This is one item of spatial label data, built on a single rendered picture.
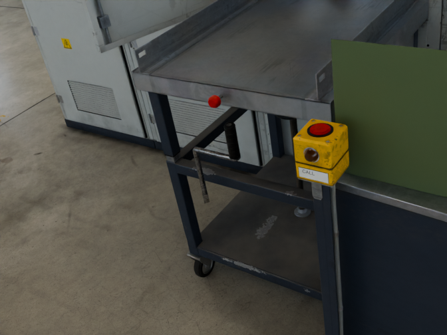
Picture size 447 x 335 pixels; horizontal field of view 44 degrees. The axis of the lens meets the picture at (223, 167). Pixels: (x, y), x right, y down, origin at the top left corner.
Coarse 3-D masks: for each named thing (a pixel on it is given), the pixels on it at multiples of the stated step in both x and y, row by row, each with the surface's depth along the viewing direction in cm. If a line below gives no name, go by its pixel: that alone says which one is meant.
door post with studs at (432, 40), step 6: (432, 0) 167; (438, 0) 166; (432, 6) 168; (438, 6) 167; (432, 12) 169; (438, 12) 168; (432, 18) 170; (438, 18) 169; (432, 24) 171; (438, 24) 170; (432, 30) 172; (438, 30) 171; (432, 36) 173; (438, 36) 172; (426, 42) 175; (432, 42) 174; (438, 42) 173; (426, 48) 176; (432, 48) 175
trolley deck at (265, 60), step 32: (288, 0) 188; (320, 0) 183; (352, 0) 178; (384, 0) 173; (224, 32) 173; (256, 32) 168; (288, 32) 164; (320, 32) 160; (352, 32) 157; (192, 64) 156; (224, 64) 152; (256, 64) 149; (288, 64) 145; (320, 64) 142; (192, 96) 149; (224, 96) 142; (256, 96) 136; (288, 96) 131
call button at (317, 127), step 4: (316, 124) 107; (320, 124) 106; (324, 124) 106; (312, 128) 106; (316, 128) 105; (320, 128) 105; (324, 128) 105; (328, 128) 105; (312, 132) 105; (316, 132) 104; (320, 132) 104; (324, 132) 104; (328, 132) 104
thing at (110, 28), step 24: (96, 0) 170; (120, 0) 177; (144, 0) 182; (168, 0) 187; (192, 0) 192; (216, 0) 198; (96, 24) 172; (120, 24) 180; (144, 24) 185; (168, 24) 187; (96, 48) 178
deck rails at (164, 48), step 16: (224, 0) 181; (240, 0) 188; (256, 0) 192; (400, 0) 157; (416, 0) 168; (192, 16) 170; (208, 16) 176; (224, 16) 183; (384, 16) 149; (400, 16) 160; (176, 32) 165; (192, 32) 171; (208, 32) 174; (368, 32) 142; (384, 32) 152; (144, 48) 155; (160, 48) 161; (176, 48) 167; (144, 64) 157; (160, 64) 158; (320, 96) 127
